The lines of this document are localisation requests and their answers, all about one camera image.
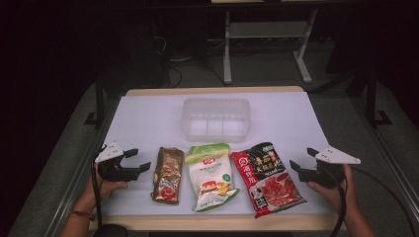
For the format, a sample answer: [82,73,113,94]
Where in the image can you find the clear plastic container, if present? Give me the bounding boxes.
[180,97,251,144]

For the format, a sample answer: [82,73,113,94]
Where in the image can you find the red and black sauce packet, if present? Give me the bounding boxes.
[229,141,307,219]

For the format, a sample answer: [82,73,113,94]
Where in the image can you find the person's left hand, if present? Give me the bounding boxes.
[83,163,128,205]

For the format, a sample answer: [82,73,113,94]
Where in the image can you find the black floor cables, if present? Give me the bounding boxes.
[153,34,229,89]

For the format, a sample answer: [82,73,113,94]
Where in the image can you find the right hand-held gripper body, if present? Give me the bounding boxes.
[297,145,362,190]

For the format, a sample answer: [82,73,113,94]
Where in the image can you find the dark rounded object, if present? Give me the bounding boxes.
[93,223,130,237]

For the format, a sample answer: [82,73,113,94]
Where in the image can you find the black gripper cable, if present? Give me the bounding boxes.
[324,166,349,237]
[90,146,110,231]

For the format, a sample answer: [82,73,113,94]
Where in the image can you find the white metal stand frame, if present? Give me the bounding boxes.
[222,9,319,85]

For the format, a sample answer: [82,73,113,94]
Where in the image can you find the red string bracelet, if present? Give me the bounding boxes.
[69,209,96,221]

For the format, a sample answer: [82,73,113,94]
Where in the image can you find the grey metal rail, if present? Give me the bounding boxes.
[349,97,419,216]
[42,97,122,237]

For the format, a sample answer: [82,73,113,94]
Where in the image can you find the gold foil snack packet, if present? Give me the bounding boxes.
[150,146,186,205]

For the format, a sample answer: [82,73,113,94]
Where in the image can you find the thin black cable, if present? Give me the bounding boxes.
[349,166,418,237]

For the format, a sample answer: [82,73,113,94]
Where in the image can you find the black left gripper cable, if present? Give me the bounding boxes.
[90,146,110,231]

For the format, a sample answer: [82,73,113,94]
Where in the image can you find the black metal stand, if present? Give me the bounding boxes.
[365,68,393,128]
[83,73,107,128]

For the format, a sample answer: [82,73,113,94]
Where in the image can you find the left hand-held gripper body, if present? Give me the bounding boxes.
[94,141,140,183]

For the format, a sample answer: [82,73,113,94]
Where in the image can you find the person's right hand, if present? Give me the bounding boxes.
[307,164,359,215]

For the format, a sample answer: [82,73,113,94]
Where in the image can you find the white and green powder packet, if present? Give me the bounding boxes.
[184,142,241,213]

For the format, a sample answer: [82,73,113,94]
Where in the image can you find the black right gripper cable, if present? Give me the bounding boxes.
[324,166,349,237]

